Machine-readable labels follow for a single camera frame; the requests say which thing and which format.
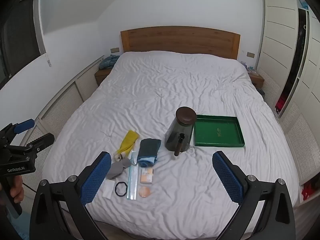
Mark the round peach powder puff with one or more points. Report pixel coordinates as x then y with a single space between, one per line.
145 192

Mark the wooden nightstand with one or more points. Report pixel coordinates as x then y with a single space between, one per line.
257 81
101 76

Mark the small orange box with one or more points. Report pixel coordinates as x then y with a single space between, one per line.
146 176

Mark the person's left hand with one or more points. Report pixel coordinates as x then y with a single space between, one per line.
17 191

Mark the white wardrobe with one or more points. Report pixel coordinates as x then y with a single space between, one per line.
277 42

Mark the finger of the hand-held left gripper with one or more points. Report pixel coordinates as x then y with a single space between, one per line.
25 125
41 142

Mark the dark teal towel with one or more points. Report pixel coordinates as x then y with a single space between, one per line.
148 147

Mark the wooden headboard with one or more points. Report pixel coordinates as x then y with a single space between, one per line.
180 40

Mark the grey sock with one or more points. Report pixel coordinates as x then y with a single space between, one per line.
116 168

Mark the yellow sock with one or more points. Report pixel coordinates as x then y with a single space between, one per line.
128 140

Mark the window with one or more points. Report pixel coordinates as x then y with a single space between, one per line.
22 35

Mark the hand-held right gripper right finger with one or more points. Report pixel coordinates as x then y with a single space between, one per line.
227 177

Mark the green tray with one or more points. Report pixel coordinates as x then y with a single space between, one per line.
217 130

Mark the blue cloth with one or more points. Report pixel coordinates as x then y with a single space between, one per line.
108 62

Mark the red clothes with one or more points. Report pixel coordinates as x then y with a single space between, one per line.
280 105

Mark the wall socket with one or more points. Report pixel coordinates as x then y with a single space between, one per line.
250 54
115 50

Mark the white bed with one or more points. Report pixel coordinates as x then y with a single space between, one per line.
175 85

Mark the white cotton pad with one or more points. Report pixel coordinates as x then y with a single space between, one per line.
108 190

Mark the dark glass jug brown lid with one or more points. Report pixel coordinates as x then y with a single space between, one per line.
178 135

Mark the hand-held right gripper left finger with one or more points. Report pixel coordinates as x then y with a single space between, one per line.
96 177

